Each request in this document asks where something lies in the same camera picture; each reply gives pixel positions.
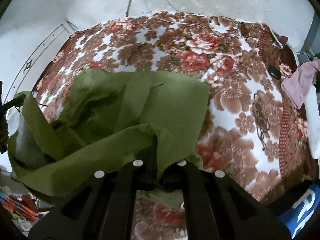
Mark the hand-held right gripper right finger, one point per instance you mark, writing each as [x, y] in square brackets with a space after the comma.
[175, 177]

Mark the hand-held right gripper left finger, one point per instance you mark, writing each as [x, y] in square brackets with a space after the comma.
[151, 170]

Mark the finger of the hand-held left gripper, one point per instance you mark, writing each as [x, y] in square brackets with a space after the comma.
[11, 103]

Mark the green hooded jacket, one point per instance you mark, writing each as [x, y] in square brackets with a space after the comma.
[162, 100]

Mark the white bed headboard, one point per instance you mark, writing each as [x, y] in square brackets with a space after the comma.
[45, 52]

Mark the red orange striped clutter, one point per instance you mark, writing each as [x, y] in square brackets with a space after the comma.
[17, 207]

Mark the floral blanket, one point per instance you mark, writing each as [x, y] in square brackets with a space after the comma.
[225, 62]

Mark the blue printed cloth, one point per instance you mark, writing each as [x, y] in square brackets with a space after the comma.
[302, 210]

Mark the black oval mouse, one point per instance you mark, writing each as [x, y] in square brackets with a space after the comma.
[274, 72]

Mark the white cloth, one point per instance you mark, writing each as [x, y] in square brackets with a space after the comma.
[313, 120]

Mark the pink cloth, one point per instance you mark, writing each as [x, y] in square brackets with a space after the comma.
[300, 85]

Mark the grey metal rack frame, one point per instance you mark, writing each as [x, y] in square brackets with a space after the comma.
[310, 40]

